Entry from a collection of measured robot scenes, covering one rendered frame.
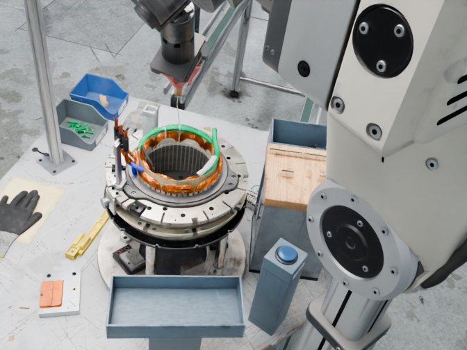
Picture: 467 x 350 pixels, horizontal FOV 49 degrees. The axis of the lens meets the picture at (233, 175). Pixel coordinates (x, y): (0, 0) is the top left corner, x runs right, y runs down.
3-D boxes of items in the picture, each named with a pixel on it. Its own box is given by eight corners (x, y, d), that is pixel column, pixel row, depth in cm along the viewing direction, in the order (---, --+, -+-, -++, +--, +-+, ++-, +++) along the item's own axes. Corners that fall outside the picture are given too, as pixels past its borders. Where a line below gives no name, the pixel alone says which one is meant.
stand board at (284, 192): (265, 149, 133) (267, 142, 131) (338, 159, 134) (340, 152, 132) (263, 205, 119) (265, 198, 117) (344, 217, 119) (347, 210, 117)
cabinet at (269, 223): (251, 217, 151) (265, 150, 133) (314, 226, 151) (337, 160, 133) (248, 271, 137) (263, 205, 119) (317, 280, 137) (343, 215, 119)
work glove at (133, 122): (140, 101, 185) (140, 94, 183) (171, 108, 184) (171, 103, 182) (111, 140, 168) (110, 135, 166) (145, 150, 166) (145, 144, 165)
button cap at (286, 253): (273, 255, 109) (274, 253, 109) (283, 244, 112) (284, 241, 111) (290, 265, 108) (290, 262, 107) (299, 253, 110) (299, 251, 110)
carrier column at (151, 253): (147, 281, 128) (148, 227, 114) (157, 284, 128) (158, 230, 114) (144, 289, 126) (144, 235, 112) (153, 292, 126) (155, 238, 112)
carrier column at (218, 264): (214, 262, 135) (222, 208, 121) (224, 264, 135) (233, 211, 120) (212, 269, 133) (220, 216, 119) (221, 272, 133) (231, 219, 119)
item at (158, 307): (112, 396, 109) (105, 326, 90) (117, 348, 117) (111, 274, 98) (228, 393, 113) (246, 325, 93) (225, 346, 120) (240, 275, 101)
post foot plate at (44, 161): (78, 162, 159) (78, 160, 158) (53, 176, 153) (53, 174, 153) (60, 148, 162) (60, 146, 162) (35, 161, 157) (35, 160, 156)
